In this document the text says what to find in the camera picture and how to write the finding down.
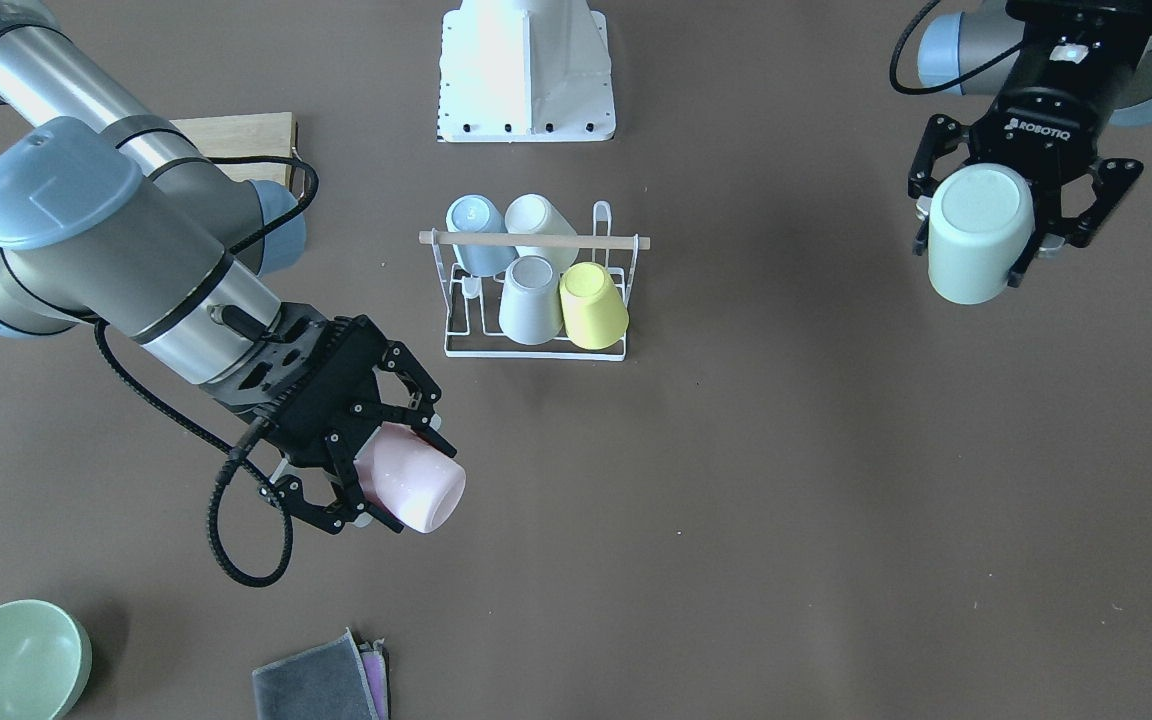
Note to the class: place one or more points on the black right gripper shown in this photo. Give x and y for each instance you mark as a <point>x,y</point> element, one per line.
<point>388,405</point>

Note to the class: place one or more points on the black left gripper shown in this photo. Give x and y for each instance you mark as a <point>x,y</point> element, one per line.
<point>1036,132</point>

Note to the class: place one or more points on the pink cup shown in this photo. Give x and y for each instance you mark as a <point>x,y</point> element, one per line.
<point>409,478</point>

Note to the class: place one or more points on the mint green cup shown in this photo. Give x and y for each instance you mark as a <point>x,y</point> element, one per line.
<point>982,217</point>

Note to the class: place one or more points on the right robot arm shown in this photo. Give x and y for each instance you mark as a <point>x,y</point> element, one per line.
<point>108,212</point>

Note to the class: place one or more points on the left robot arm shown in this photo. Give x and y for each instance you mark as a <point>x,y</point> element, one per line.
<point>972,52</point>

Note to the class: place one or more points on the grey cup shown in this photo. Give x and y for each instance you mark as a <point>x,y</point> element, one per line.
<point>530,307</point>

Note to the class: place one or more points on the yellow cup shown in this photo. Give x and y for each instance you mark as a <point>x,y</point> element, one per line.
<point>595,316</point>

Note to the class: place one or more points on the cream white cup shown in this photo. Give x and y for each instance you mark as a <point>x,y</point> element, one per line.
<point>533,214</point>

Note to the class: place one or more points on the purple cloth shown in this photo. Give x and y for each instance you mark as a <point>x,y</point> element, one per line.
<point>374,662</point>

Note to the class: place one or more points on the grey cloth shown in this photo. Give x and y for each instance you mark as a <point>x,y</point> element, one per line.
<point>325,682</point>

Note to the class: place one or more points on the bamboo cutting board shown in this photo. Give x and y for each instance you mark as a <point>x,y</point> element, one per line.
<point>243,136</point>

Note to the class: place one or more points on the green bowl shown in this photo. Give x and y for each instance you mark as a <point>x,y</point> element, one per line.
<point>45,660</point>

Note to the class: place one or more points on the white wire cup holder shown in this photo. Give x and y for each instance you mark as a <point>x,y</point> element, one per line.
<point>471,256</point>

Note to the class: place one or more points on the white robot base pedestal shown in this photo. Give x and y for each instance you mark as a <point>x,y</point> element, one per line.
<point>525,71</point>

